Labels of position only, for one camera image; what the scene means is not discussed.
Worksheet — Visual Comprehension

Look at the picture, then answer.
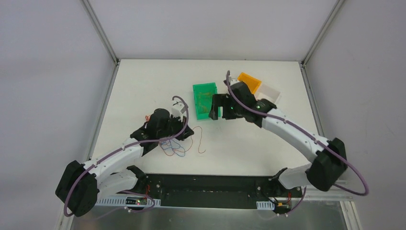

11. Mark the white plastic bin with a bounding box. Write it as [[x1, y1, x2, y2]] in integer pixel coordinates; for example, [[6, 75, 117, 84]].
[[254, 83, 281, 104]]

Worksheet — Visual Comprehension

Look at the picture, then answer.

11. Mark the blue wire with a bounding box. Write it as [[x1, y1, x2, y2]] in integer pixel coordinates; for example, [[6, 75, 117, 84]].
[[158, 139, 187, 158]]

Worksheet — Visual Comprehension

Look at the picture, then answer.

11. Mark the green plastic bin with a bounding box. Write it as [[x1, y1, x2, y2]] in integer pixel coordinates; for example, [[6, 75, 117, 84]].
[[192, 82, 217, 120]]

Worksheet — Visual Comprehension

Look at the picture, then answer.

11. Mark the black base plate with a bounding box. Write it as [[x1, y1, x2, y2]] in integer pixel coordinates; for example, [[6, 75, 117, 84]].
[[130, 173, 303, 209]]

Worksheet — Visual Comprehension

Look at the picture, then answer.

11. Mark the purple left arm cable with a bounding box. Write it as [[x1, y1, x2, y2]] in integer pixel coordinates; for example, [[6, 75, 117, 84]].
[[63, 95, 190, 218]]

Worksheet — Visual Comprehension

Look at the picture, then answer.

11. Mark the orange plastic bin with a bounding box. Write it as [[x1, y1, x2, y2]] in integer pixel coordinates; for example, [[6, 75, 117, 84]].
[[237, 72, 262, 94]]

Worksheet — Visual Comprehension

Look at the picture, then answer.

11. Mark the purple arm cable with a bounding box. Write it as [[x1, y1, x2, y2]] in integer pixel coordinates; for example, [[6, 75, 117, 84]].
[[63, 95, 190, 218], [225, 70, 370, 221]]

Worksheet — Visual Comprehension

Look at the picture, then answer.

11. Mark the aluminium frame rail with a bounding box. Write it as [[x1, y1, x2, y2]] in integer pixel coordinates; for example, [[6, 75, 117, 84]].
[[301, 0, 362, 230], [55, 0, 120, 230]]

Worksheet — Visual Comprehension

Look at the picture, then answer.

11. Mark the aluminium frame right rail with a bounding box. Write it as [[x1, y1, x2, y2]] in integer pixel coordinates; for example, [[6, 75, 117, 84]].
[[301, 0, 362, 230]]

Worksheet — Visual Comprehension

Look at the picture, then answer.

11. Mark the aluminium frame left rail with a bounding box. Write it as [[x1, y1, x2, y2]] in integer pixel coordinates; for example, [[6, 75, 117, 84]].
[[55, 0, 120, 230]]

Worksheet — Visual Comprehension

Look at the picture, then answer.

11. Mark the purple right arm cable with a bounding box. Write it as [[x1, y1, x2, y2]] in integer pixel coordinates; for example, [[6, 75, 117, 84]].
[[225, 70, 370, 221]]

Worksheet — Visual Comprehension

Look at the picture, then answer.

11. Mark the yellow wire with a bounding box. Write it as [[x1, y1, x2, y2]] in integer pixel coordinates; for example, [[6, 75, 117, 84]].
[[196, 91, 214, 113]]

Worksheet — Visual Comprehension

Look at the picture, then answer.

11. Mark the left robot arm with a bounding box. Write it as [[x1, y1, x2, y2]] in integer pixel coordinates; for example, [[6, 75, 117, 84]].
[[55, 103, 194, 217]]

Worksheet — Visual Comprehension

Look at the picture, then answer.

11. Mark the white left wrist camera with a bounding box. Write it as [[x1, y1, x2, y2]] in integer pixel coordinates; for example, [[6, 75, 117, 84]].
[[171, 102, 186, 119]]

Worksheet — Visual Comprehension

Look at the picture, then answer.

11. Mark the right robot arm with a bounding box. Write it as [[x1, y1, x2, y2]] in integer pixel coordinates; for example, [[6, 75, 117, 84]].
[[209, 81, 347, 196]]

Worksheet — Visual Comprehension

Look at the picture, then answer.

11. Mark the orange wire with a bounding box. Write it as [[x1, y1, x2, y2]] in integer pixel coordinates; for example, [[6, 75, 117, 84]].
[[144, 115, 207, 158]]

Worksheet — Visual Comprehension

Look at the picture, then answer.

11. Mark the white slotted cable duct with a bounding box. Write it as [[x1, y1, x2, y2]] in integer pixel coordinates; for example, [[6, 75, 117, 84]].
[[95, 195, 161, 207]]

